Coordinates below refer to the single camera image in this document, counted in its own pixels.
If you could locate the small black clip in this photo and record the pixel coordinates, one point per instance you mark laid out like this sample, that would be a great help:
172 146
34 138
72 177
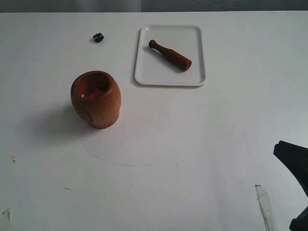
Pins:
98 37

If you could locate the brown wooden mortar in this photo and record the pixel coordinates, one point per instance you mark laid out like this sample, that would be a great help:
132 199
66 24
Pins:
103 111

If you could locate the wooden pestle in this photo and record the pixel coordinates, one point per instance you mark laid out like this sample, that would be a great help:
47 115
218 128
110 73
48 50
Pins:
172 56

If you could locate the white plastic tray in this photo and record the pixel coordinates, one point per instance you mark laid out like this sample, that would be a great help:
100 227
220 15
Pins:
152 69

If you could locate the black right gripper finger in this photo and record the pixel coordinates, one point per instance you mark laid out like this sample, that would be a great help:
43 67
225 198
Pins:
295 158
300 223

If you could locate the clear tape piece left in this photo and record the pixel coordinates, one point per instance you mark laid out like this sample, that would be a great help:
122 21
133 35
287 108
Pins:
5 220

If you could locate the clear tape strip right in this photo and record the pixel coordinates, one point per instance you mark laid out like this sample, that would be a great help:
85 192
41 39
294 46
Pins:
265 208

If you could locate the dark red oval object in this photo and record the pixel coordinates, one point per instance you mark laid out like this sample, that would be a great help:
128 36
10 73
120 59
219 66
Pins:
94 94

